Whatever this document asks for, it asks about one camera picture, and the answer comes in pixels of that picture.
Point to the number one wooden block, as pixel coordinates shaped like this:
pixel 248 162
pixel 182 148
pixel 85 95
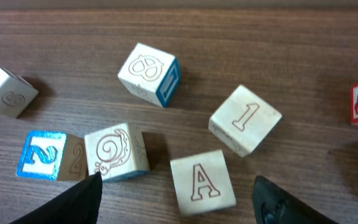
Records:
pixel 243 121

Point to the plain top wooden block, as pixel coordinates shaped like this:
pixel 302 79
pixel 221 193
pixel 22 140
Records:
pixel 150 74

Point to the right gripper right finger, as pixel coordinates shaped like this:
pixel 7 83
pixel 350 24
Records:
pixel 274 205

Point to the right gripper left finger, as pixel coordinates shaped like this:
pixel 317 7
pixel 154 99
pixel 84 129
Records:
pixel 78 204

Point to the blue number two block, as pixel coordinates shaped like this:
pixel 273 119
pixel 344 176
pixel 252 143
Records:
pixel 52 155

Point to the letter A wooden block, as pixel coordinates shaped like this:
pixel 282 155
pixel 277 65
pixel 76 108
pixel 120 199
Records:
pixel 202 183

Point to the snail wooden block blue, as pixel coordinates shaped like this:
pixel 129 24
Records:
pixel 117 153

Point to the green edged wooden block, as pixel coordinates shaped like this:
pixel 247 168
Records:
pixel 15 94

